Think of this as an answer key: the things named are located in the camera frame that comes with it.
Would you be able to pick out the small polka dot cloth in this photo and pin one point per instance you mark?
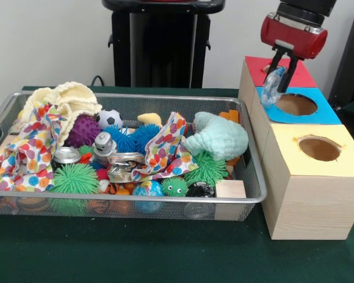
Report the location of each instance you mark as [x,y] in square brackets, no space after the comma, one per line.
[165,150]

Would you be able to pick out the large green spiky ball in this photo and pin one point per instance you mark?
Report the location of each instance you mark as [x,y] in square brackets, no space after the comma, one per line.
[73,179]

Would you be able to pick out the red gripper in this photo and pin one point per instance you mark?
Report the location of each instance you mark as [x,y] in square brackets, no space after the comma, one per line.
[298,39]

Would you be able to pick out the large polka dot cloth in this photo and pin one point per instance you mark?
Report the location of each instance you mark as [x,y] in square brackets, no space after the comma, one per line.
[32,147]

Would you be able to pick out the black monitor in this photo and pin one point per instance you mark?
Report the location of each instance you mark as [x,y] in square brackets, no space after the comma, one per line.
[351,59]

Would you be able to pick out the wooden box with three holes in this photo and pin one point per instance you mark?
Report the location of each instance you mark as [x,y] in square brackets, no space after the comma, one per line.
[312,206]

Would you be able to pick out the small green spiky ball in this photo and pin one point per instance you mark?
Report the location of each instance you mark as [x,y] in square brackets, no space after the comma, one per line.
[209,169]

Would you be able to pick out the crushed silver can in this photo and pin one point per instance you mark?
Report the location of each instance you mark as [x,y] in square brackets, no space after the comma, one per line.
[121,172]

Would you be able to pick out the yellow plush toy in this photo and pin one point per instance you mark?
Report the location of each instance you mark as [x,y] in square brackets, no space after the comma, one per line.
[150,118]

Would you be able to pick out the mint green waffle cloth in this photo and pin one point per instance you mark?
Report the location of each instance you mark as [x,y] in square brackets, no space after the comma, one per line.
[221,135]

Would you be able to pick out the cream waffle cloth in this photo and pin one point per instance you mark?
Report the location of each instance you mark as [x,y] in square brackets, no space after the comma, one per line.
[73,97]

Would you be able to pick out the plain wooden block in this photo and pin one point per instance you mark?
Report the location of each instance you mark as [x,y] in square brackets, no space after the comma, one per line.
[230,190]

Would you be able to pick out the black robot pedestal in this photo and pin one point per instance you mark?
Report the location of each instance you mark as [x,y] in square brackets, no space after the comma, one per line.
[165,44]

